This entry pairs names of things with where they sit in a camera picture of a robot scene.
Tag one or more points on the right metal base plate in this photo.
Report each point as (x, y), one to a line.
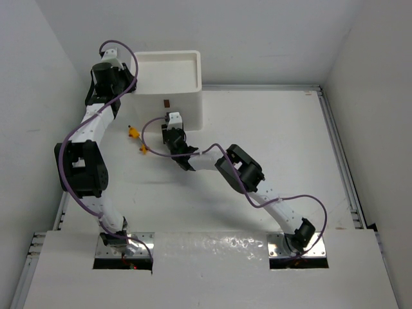
(278, 249)

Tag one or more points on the white drawer container box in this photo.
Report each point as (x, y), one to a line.
(168, 75)

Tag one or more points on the metal base plate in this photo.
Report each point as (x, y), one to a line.
(134, 247)
(278, 249)

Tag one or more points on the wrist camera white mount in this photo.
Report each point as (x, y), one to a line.
(174, 120)
(111, 56)

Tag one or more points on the aluminium frame rail right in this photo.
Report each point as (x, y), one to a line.
(358, 217)

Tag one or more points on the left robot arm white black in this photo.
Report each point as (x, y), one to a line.
(81, 167)

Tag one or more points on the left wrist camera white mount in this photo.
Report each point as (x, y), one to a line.
(111, 56)

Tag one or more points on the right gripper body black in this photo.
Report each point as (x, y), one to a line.
(182, 132)

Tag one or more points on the aluminium frame rail left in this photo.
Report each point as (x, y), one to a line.
(33, 253)

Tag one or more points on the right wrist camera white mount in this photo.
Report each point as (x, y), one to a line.
(174, 120)

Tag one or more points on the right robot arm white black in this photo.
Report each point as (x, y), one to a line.
(244, 175)

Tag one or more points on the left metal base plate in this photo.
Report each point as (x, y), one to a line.
(134, 247)

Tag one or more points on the yellow small clamp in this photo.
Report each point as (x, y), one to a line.
(133, 132)
(144, 150)

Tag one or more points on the aluminium frame rail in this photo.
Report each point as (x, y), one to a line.
(33, 253)
(358, 217)

